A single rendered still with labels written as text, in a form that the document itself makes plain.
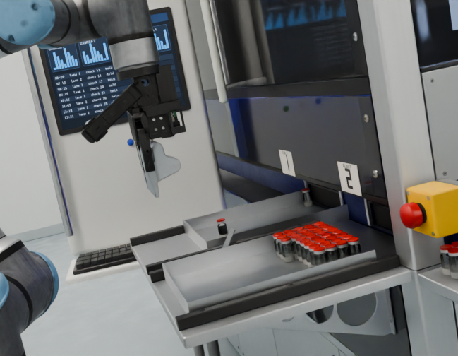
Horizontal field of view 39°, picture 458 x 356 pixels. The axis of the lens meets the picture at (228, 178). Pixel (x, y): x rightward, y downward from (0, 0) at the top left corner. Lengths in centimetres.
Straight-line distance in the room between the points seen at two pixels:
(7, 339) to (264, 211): 84
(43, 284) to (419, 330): 66
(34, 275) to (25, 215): 541
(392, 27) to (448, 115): 18
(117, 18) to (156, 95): 13
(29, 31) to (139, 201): 113
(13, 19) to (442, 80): 67
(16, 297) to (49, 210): 547
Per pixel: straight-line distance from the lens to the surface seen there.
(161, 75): 104
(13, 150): 651
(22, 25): 92
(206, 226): 165
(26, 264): 118
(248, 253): 133
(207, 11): 176
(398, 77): 106
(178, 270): 131
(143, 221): 199
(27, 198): 656
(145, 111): 103
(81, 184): 197
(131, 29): 102
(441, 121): 111
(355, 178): 122
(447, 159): 112
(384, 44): 105
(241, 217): 167
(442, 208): 101
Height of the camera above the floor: 127
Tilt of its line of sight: 10 degrees down
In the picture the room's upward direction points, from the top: 11 degrees counter-clockwise
